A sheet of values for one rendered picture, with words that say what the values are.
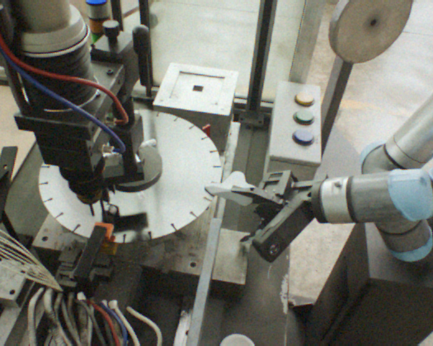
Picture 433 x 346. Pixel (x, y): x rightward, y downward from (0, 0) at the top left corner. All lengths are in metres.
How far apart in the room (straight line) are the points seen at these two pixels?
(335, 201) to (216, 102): 0.46
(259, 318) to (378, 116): 1.94
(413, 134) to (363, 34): 0.98
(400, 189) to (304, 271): 1.20
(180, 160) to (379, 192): 0.36
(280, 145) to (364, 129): 1.61
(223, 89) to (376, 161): 0.43
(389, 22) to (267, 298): 1.20
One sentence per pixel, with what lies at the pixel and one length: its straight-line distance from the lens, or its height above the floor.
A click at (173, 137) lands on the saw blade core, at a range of 0.84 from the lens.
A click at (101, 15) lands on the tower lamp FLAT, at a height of 1.10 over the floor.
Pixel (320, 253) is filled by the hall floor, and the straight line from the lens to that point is 1.88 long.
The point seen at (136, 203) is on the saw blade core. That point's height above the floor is 0.95.
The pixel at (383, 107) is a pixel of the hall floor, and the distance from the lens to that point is 2.72.
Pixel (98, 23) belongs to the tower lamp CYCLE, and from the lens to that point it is 0.94.
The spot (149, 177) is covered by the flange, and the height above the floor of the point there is 0.96.
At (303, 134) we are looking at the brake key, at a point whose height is 0.91.
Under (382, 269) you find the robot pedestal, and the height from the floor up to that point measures 0.75.
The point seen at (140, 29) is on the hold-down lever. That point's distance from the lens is 0.51.
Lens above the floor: 1.52
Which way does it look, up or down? 47 degrees down
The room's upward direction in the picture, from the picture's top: 4 degrees clockwise
